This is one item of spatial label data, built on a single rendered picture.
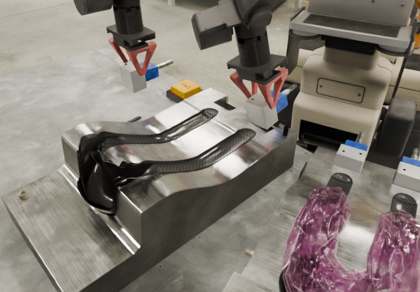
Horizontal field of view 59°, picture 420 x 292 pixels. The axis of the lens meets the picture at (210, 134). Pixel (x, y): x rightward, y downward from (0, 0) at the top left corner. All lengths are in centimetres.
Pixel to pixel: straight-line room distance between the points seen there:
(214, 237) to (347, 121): 53
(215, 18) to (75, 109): 54
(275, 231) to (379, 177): 27
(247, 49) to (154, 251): 38
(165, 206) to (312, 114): 60
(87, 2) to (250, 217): 50
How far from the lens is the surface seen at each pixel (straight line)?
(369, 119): 104
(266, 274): 55
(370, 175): 76
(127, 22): 81
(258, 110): 74
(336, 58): 105
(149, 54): 84
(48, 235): 65
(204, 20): 64
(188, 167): 67
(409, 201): 74
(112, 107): 104
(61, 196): 71
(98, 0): 77
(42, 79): 126
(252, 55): 69
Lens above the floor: 133
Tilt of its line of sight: 36 degrees down
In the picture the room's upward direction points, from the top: straight up
